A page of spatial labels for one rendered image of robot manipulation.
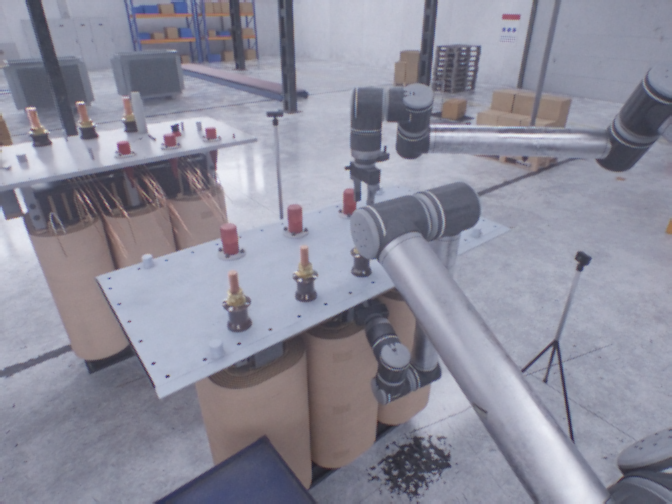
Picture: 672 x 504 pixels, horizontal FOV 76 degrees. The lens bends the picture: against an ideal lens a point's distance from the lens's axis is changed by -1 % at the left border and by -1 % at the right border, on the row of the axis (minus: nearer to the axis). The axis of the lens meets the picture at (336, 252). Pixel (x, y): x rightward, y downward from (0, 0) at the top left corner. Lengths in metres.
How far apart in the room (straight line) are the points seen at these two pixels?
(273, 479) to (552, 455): 1.00
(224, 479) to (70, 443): 1.70
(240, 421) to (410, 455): 1.31
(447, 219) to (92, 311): 2.49
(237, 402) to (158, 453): 1.31
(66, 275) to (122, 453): 1.11
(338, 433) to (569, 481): 1.46
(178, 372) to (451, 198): 0.93
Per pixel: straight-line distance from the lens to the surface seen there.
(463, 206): 1.29
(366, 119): 1.47
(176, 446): 3.00
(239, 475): 1.72
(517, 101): 8.21
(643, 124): 1.67
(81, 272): 3.06
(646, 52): 14.85
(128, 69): 13.56
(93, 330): 3.29
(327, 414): 2.19
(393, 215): 1.16
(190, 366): 1.40
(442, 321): 1.04
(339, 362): 1.95
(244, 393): 1.72
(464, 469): 2.85
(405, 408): 2.62
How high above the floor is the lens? 2.29
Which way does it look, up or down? 29 degrees down
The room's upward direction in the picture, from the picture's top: straight up
